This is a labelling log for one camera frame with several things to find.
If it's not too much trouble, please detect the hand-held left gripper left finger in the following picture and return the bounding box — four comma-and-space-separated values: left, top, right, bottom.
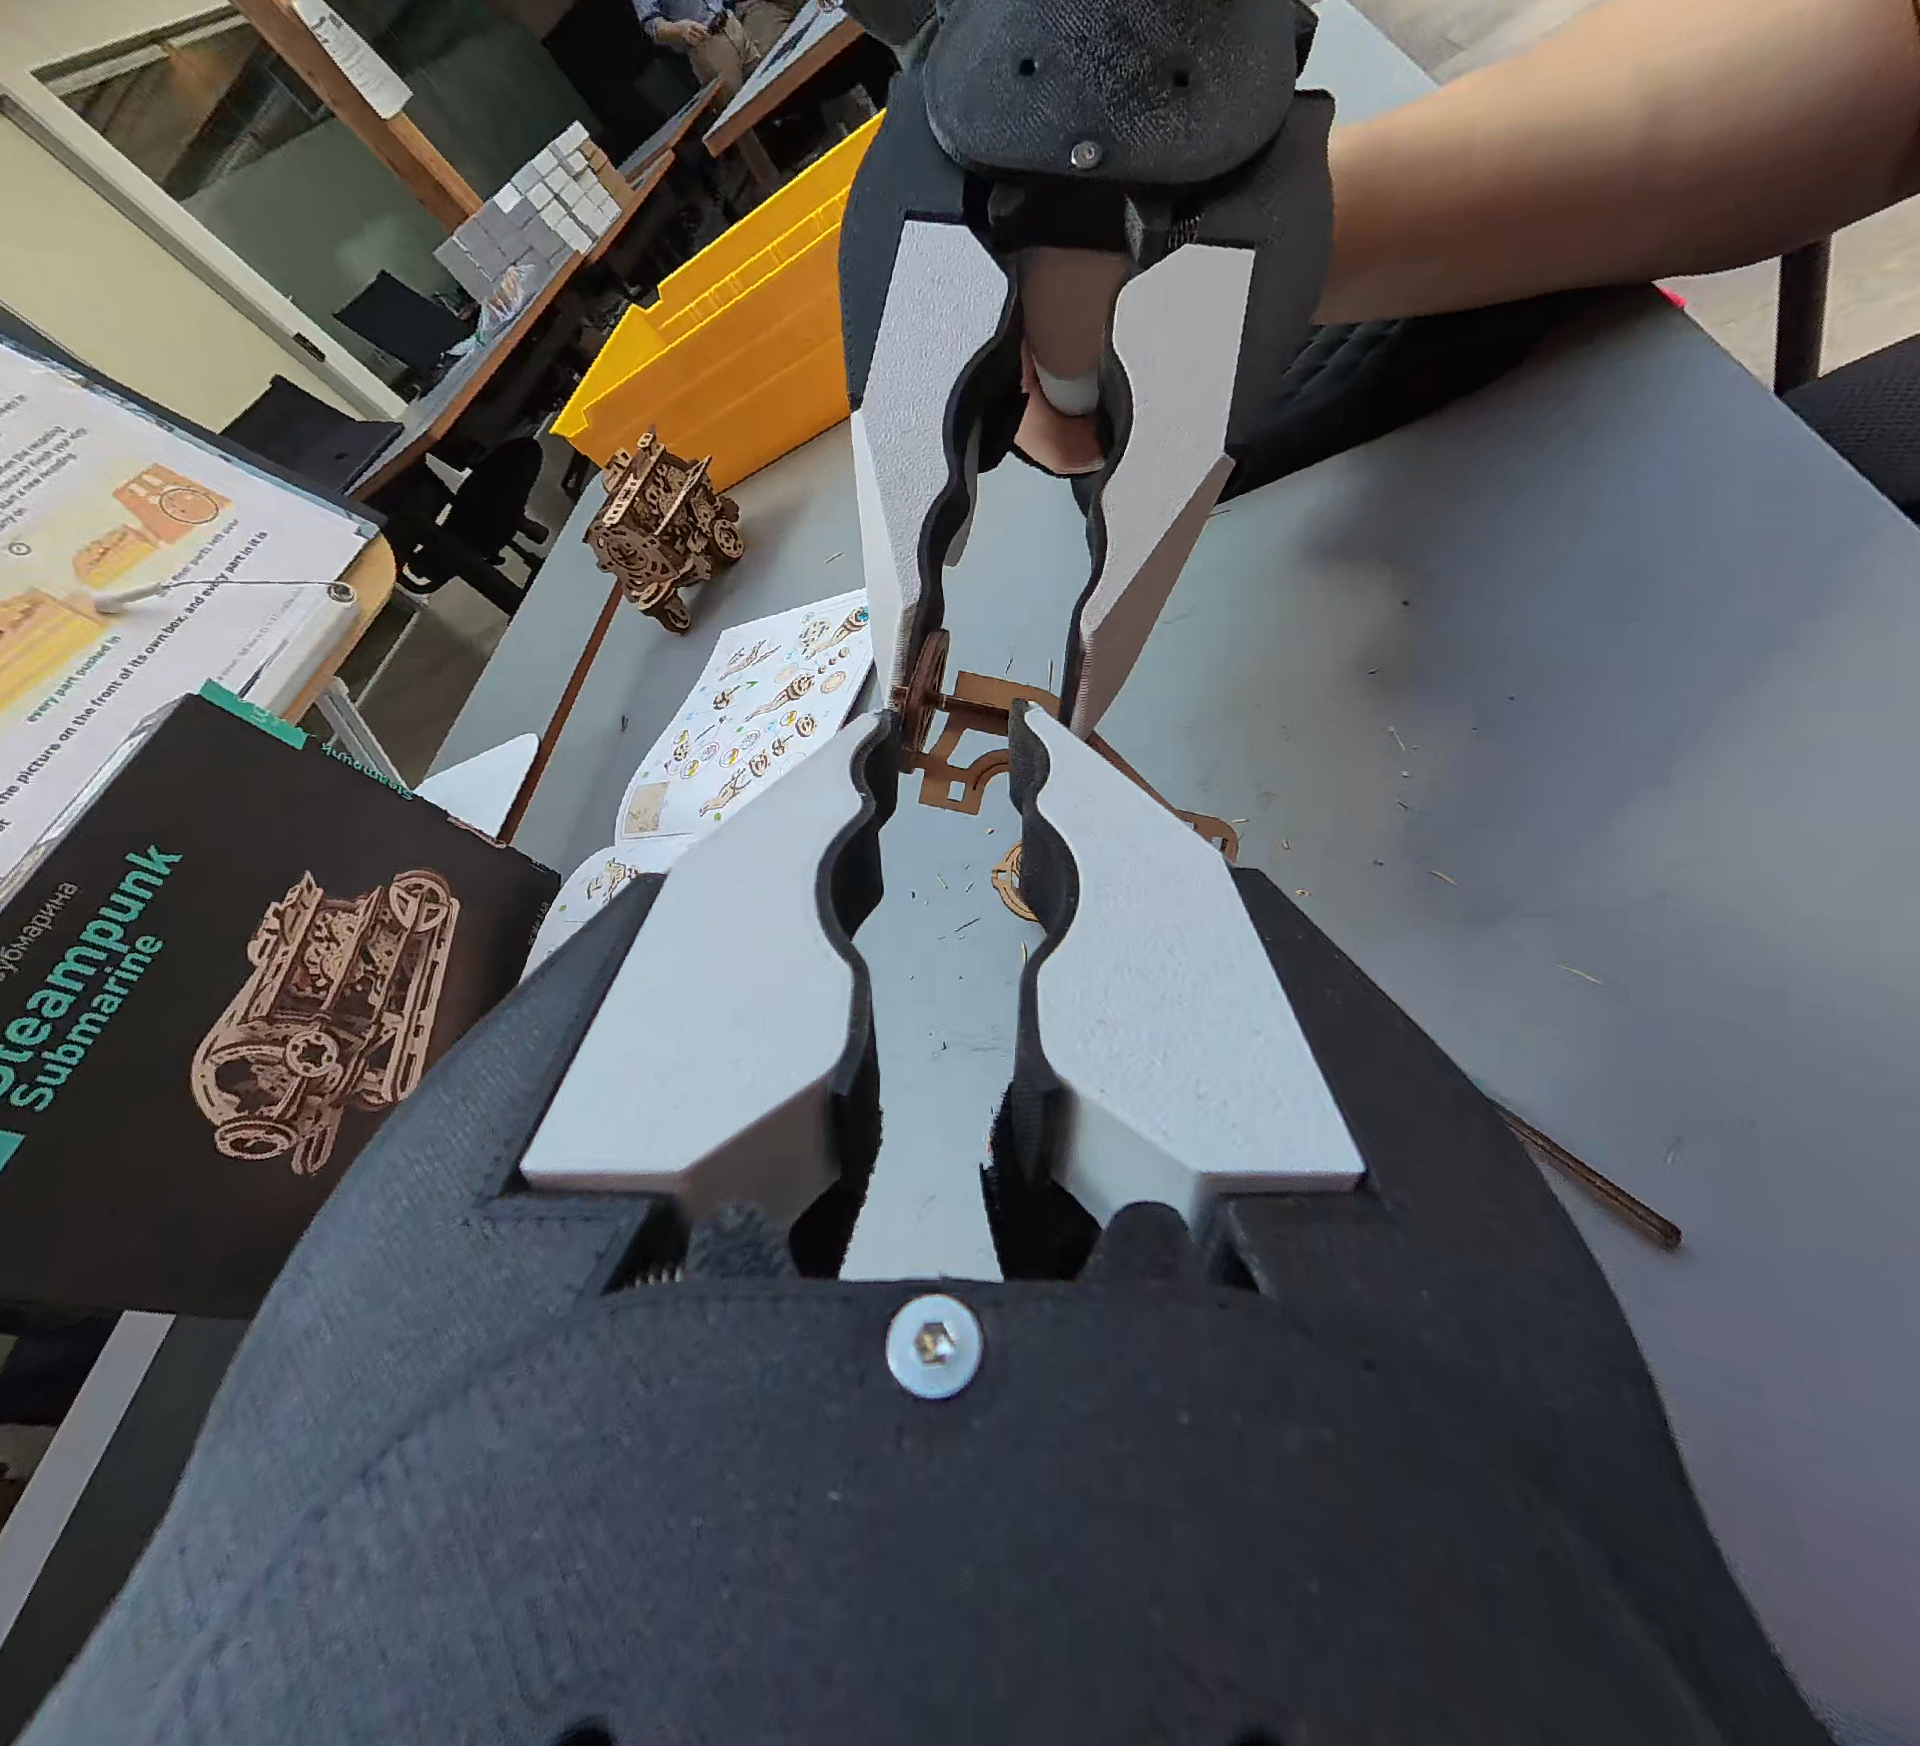
517, 708, 903, 1282

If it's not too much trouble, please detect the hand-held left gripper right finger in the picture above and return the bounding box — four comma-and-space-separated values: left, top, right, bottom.
989, 700, 1369, 1282

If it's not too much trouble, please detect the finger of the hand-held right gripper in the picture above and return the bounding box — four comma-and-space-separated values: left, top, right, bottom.
849, 215, 1039, 717
1066, 243, 1257, 742

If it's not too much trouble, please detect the wooden wheel frame with shaft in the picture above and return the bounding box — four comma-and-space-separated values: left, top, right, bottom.
893, 629, 1056, 813

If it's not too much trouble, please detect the person's right forearm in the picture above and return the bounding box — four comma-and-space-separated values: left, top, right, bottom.
1318, 0, 1920, 330

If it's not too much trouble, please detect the wooden mechanical model vehicle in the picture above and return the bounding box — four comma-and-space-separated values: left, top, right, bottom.
582, 429, 747, 634

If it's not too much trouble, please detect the black model kit box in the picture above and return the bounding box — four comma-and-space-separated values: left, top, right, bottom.
0, 688, 560, 1320

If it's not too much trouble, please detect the person's right hand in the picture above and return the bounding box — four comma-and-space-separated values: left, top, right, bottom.
1019, 249, 1128, 480

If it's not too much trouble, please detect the yellow plastic bin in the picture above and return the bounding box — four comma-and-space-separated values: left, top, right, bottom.
554, 110, 887, 497

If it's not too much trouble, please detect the illustrated instruction booklet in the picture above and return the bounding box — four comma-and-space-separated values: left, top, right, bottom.
524, 599, 876, 969

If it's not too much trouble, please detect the wooden background desk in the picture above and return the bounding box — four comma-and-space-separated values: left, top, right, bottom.
704, 0, 870, 160
346, 83, 724, 501

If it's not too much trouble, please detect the thin wooden strip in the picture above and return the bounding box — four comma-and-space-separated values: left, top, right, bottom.
1497, 1101, 1686, 1247

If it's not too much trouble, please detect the stack of small pale boxes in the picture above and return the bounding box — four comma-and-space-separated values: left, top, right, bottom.
434, 121, 632, 296

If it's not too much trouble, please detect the black monitor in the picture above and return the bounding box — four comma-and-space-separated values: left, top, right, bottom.
331, 270, 470, 372

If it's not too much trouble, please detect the black laptop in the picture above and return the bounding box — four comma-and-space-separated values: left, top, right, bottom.
221, 375, 402, 498

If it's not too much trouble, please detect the white paper notice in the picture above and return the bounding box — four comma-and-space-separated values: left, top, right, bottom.
292, 0, 414, 119

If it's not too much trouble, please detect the small wooden ring piece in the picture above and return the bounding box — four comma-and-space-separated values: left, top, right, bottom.
994, 809, 1249, 926

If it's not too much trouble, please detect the wooden support post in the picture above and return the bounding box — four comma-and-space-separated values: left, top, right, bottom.
69, 0, 482, 233

